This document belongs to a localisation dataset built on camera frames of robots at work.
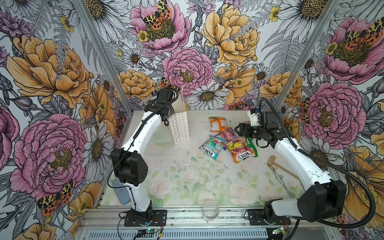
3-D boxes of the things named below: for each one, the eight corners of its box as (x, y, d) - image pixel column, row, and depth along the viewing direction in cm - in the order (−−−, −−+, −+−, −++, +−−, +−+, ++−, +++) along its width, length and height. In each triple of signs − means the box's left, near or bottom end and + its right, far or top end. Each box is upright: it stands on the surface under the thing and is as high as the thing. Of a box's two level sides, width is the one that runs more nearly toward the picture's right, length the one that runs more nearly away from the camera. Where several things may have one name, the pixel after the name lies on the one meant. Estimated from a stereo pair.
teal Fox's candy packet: (199, 150, 100) (199, 146, 97) (210, 136, 108) (210, 132, 105) (215, 160, 96) (216, 156, 93) (225, 144, 103) (226, 140, 100)
